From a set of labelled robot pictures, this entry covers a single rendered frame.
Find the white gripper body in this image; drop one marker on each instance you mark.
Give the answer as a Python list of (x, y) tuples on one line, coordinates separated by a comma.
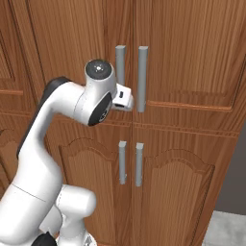
[(128, 98)]

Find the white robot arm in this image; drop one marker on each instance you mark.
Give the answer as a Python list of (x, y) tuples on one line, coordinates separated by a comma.
[(38, 179)]

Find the tall wooden cabinet door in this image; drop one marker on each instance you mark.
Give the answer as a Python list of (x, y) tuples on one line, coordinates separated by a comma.
[(73, 38), (192, 51)]

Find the arched-panel wooden cabinet door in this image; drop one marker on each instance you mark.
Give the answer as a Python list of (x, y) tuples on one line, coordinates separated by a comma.
[(96, 173), (173, 192)]

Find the wooden side cabinet run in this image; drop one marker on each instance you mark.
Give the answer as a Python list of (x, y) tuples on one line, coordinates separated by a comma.
[(12, 64)]

